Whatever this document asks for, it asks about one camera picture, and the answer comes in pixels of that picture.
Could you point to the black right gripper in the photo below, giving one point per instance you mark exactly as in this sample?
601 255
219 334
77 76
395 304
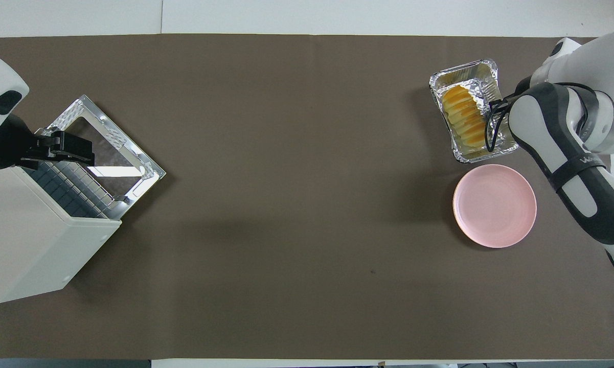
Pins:
523 88

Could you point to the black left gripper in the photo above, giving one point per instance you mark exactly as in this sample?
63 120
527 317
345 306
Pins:
5 143

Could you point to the golden twisted bread loaf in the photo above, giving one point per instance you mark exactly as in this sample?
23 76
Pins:
462 115

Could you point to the silver aluminium foil tray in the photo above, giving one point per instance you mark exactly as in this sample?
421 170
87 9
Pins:
460 76

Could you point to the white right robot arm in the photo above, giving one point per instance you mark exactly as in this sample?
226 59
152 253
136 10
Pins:
557 128

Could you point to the cream toaster oven body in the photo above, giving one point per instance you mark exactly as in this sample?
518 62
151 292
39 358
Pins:
30 240

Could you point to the pink round plate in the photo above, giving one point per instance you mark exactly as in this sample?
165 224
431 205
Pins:
493 207

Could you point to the brown table mat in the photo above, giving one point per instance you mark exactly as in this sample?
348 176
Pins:
306 204

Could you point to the glass oven door silver frame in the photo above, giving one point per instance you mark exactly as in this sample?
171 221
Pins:
133 153

